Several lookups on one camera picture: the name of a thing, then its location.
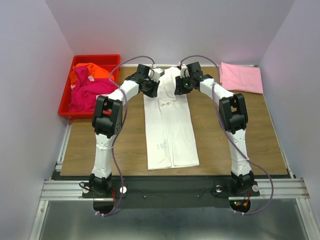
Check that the aluminium frame rail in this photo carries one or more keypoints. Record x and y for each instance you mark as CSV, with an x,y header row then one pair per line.
x,y
69,190

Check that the magenta t shirt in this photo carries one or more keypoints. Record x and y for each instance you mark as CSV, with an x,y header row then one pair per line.
x,y
84,94

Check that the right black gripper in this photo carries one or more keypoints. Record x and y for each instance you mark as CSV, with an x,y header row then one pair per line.
x,y
180,86

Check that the folded pink t shirt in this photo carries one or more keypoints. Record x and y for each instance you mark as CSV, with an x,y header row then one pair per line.
x,y
241,78

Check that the white printed t shirt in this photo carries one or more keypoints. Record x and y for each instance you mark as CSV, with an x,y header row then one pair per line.
x,y
170,138

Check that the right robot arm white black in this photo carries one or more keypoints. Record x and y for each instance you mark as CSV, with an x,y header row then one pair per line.
x,y
232,116

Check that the orange t shirt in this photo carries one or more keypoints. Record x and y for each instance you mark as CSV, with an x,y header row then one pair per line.
x,y
90,69

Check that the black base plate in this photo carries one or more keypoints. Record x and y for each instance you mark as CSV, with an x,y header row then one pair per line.
x,y
165,192

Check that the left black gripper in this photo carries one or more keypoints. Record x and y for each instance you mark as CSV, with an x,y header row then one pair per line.
x,y
151,88

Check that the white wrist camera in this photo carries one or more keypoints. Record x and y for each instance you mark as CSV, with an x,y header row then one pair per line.
x,y
155,73
184,71

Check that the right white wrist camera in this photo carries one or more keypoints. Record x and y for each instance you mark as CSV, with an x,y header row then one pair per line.
x,y
184,71

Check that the red plastic bin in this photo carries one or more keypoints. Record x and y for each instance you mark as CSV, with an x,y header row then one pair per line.
x,y
107,61

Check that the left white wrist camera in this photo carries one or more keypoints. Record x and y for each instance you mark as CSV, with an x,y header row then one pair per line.
x,y
155,73

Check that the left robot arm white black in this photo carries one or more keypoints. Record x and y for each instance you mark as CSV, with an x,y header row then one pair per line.
x,y
108,120

